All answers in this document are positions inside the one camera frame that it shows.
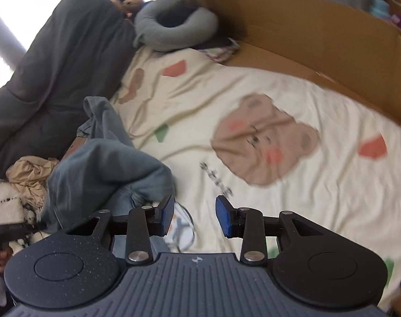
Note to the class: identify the dark grey pillow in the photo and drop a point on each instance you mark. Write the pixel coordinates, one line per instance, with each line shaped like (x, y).
(55, 72)

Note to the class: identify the floral patterned cloth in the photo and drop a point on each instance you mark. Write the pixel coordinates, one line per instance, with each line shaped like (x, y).
(220, 52)

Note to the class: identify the cream bear printed blanket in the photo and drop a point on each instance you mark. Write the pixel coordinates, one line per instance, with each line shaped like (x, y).
(319, 188)

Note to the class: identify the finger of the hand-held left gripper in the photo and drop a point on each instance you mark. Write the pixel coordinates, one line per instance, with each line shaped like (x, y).
(33, 230)

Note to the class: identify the white fuzzy black-patterned blanket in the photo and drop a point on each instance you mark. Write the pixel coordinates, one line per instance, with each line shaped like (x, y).
(5, 204)

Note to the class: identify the brown teddy bear plush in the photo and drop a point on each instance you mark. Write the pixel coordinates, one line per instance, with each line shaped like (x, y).
(131, 1)

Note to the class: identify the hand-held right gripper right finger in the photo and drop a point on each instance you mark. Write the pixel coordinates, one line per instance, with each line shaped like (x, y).
(225, 216)

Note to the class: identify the dark navy cloth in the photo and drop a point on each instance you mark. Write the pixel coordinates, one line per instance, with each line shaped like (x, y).
(174, 16)

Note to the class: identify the grey neck pillow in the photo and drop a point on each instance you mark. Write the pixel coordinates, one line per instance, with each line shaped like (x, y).
(147, 23)

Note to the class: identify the beige garment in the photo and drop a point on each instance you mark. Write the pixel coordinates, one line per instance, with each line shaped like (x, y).
(28, 175)

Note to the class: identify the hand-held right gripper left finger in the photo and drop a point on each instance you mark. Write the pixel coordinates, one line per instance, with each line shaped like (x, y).
(167, 214)

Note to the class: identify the blue denim pants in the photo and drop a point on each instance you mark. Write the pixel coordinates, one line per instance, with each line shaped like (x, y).
(104, 165)

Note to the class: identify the flattened cardboard sheet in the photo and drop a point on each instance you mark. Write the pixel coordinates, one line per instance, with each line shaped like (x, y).
(302, 39)

